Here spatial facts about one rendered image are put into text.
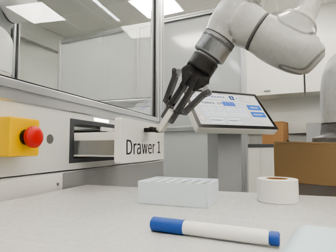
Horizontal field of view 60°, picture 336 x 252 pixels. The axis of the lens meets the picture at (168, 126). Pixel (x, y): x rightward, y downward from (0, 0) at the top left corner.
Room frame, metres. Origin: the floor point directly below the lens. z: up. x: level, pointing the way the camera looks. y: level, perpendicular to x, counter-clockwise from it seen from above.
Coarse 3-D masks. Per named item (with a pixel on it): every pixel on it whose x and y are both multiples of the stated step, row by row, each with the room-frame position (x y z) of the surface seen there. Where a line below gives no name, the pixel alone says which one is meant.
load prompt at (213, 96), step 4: (196, 92) 1.67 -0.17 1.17; (208, 96) 1.68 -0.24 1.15; (212, 96) 1.69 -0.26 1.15; (216, 96) 1.70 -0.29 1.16; (220, 96) 1.72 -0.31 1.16; (224, 96) 1.73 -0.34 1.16; (228, 96) 1.74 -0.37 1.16; (232, 96) 1.75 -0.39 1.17; (236, 96) 1.77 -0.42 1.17; (232, 100) 1.72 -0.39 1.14; (236, 100) 1.74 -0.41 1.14; (240, 100) 1.75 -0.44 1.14
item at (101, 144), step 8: (80, 136) 0.74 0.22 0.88; (88, 136) 0.73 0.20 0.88; (96, 136) 0.73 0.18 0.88; (104, 136) 0.72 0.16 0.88; (112, 136) 0.71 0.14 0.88; (80, 144) 0.74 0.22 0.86; (88, 144) 0.73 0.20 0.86; (96, 144) 0.72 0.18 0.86; (104, 144) 0.72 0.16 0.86; (112, 144) 0.71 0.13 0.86; (80, 152) 0.74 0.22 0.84; (88, 152) 0.73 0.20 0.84; (96, 152) 0.72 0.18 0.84; (104, 152) 0.72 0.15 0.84; (112, 152) 0.71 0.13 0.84
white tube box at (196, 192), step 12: (144, 180) 0.53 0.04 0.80; (156, 180) 0.54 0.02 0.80; (168, 180) 0.54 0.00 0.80; (180, 180) 0.54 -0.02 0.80; (192, 180) 0.54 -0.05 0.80; (204, 180) 0.54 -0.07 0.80; (216, 180) 0.53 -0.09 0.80; (144, 192) 0.51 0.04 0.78; (156, 192) 0.50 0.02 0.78; (168, 192) 0.49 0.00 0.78; (180, 192) 0.48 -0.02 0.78; (192, 192) 0.47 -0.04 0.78; (204, 192) 0.47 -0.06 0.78; (216, 192) 0.53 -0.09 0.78; (168, 204) 0.49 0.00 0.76; (180, 204) 0.48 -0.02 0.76; (192, 204) 0.47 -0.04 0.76; (204, 204) 0.47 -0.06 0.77
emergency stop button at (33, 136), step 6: (30, 126) 0.53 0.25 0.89; (36, 126) 0.53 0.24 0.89; (24, 132) 0.52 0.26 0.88; (30, 132) 0.52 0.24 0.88; (36, 132) 0.53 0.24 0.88; (24, 138) 0.52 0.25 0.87; (30, 138) 0.52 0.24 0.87; (36, 138) 0.53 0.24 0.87; (42, 138) 0.54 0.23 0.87; (30, 144) 0.52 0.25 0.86; (36, 144) 0.53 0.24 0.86
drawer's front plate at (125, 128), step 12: (120, 120) 0.68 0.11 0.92; (132, 120) 0.74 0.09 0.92; (120, 132) 0.68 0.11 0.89; (132, 132) 0.74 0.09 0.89; (144, 132) 0.82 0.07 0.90; (156, 132) 0.90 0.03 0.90; (120, 144) 0.68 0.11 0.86; (132, 144) 0.74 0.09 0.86; (156, 144) 0.90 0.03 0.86; (120, 156) 0.68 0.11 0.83; (132, 156) 0.74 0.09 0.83; (144, 156) 0.82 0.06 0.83; (156, 156) 0.90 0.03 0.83
